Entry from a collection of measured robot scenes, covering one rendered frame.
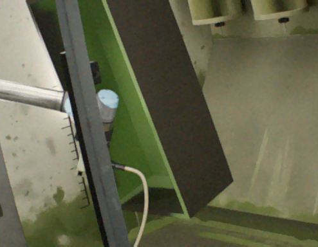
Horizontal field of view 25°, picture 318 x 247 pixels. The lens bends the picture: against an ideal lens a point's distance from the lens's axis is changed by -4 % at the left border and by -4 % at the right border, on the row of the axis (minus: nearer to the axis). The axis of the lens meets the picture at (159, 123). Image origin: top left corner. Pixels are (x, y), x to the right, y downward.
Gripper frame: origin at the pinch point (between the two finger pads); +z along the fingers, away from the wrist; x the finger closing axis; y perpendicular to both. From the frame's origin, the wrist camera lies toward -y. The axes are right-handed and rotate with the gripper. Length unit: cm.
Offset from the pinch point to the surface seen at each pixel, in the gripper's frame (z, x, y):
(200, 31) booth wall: 10, 175, 52
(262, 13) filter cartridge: -46, 102, 75
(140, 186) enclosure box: 46, 45, 29
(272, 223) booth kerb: 52, 44, 108
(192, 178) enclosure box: 2.4, 6.0, 48.1
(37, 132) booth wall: 46, 73, -34
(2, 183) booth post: 66, 44, -48
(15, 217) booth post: 84, 38, -37
